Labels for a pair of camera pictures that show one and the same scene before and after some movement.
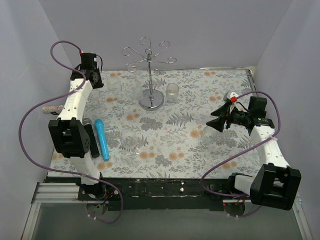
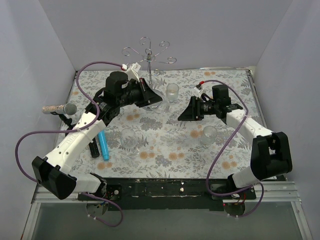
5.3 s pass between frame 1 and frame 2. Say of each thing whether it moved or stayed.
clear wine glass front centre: stayed
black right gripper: moved
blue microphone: stayed
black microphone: stayed
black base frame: stayed
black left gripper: moved
